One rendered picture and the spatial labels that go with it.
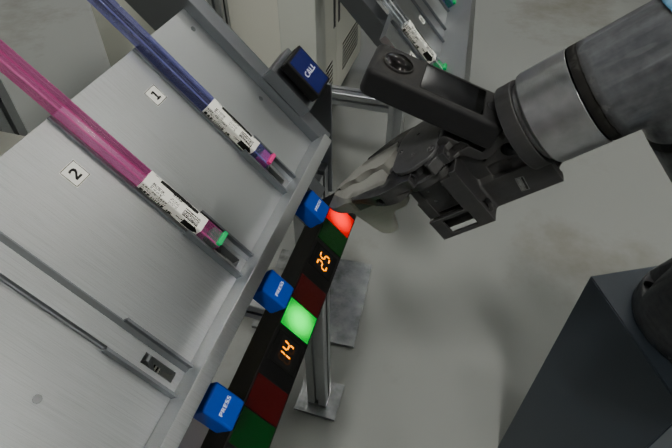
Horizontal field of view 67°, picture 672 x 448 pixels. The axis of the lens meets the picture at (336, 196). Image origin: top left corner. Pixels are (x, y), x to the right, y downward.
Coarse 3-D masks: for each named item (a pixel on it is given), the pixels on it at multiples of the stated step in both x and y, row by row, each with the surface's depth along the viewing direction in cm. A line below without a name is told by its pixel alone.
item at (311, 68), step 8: (296, 56) 54; (304, 56) 55; (296, 64) 54; (304, 64) 55; (312, 64) 56; (304, 72) 54; (312, 72) 55; (320, 72) 56; (312, 80) 54; (320, 80) 56; (320, 88) 55
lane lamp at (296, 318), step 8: (288, 304) 48; (296, 304) 49; (288, 312) 48; (296, 312) 48; (304, 312) 49; (288, 320) 47; (296, 320) 48; (304, 320) 49; (312, 320) 49; (288, 328) 47; (296, 328) 48; (304, 328) 48; (312, 328) 49; (304, 336) 48
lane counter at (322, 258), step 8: (320, 248) 54; (312, 256) 53; (320, 256) 53; (328, 256) 54; (312, 264) 52; (320, 264) 53; (328, 264) 54; (320, 272) 53; (328, 272) 53; (328, 280) 53
